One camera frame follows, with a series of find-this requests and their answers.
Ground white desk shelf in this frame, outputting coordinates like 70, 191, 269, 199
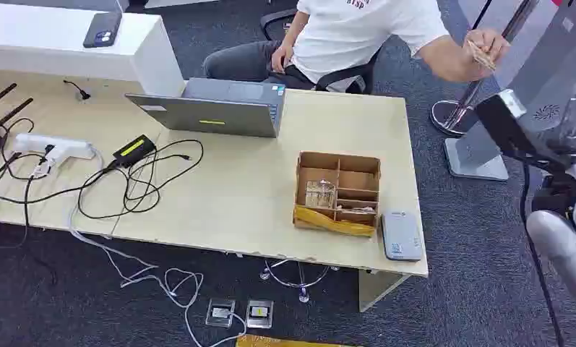
0, 2, 186, 97

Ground chrome stanchion post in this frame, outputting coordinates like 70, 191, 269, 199
429, 0, 541, 138

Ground black router cable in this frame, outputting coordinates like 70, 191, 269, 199
0, 117, 35, 250

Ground black office chair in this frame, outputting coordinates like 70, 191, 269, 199
260, 8, 380, 95

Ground clear wrapped card stack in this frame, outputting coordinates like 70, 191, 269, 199
304, 179, 338, 210

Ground grey card reader device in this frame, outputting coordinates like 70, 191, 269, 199
380, 210, 424, 262

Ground silver floor socket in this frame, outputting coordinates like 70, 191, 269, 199
245, 299, 275, 330
205, 297, 236, 330

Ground stack of cards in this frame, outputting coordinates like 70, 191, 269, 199
466, 40, 497, 72

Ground yellow sheet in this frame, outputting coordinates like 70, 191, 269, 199
235, 334, 361, 347

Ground white cable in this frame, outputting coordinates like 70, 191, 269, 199
67, 148, 249, 347

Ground short black desk cable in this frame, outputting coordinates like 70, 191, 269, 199
62, 79, 92, 101

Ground black adapter cable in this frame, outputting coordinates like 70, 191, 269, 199
0, 139, 205, 222

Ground person's left hand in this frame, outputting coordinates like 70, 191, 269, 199
463, 28, 511, 77

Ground person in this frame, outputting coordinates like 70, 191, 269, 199
202, 0, 511, 94

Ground dark smartphone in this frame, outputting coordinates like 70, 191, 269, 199
82, 10, 124, 49

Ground black power adapter yellow label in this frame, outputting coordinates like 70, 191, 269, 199
112, 134, 158, 169

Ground white power strip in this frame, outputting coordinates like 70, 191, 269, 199
12, 133, 96, 163

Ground yellow tape strip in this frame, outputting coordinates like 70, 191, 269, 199
294, 206, 377, 238

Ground grey laptop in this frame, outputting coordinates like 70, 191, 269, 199
125, 77, 287, 140

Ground person's right hand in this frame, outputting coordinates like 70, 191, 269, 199
270, 43, 295, 73

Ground desk leg panel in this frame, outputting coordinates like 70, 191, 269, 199
358, 269, 411, 314

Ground thin cards in slot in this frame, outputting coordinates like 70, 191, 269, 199
337, 205, 378, 215

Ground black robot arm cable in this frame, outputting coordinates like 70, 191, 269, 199
519, 161, 567, 347

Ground wooden divided card box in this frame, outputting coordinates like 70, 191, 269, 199
293, 151, 382, 239

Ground grey kiosk stand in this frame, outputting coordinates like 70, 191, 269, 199
443, 0, 576, 182

